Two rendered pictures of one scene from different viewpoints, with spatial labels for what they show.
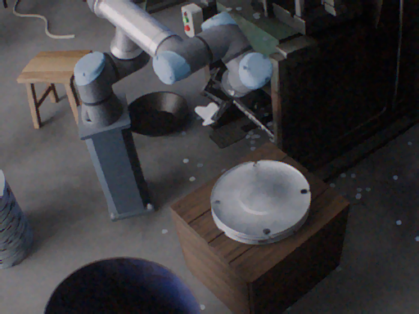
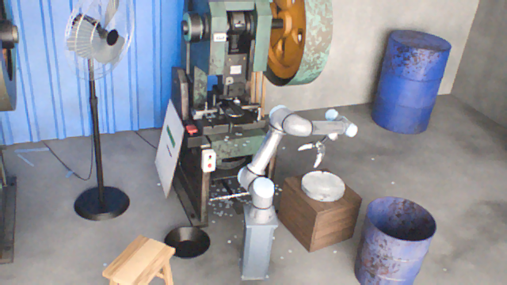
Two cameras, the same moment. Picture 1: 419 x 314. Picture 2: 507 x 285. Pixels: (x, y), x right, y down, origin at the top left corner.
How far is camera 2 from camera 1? 3.15 m
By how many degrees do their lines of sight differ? 70
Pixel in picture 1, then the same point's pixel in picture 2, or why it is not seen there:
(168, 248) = (295, 257)
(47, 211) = not seen: outside the picture
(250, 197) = (323, 186)
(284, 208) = (330, 180)
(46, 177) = not seen: outside the picture
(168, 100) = (173, 237)
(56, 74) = (162, 256)
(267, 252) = (347, 191)
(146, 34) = (339, 125)
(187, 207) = (318, 207)
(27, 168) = not seen: outside the picture
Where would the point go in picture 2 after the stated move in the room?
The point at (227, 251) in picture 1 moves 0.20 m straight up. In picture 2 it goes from (345, 201) to (351, 176)
